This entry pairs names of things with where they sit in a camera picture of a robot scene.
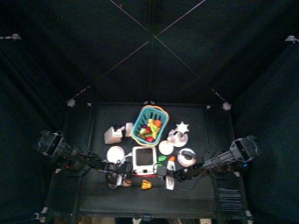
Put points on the brown toy squash piece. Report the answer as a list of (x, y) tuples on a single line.
[(127, 183)]

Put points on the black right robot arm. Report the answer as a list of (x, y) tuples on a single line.
[(225, 156)]

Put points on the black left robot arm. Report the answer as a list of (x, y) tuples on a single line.
[(79, 156)]

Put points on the orange toy squash piece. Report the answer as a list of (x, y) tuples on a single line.
[(145, 185)]

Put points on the green toy food piece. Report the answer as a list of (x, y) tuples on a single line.
[(161, 158)]

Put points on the white round plate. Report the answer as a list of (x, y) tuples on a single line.
[(115, 154)]

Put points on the white toy appliance red base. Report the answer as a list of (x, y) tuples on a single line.
[(144, 159)]

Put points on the small white round dish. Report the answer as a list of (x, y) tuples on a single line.
[(165, 148)]

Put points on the red toy fruit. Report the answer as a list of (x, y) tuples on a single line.
[(149, 139)]

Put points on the white toy knife block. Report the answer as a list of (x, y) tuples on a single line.
[(112, 135)]

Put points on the teal plastic basket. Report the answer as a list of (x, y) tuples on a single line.
[(136, 132)]

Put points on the pink white star stand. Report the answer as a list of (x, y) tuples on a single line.
[(179, 135)]

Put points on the green toy vegetable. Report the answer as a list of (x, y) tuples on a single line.
[(153, 132)]

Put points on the small white box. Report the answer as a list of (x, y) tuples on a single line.
[(128, 129)]

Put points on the orange toy fruit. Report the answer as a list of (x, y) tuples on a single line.
[(156, 123)]

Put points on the yellow toy vegetable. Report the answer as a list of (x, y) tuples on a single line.
[(149, 122)]

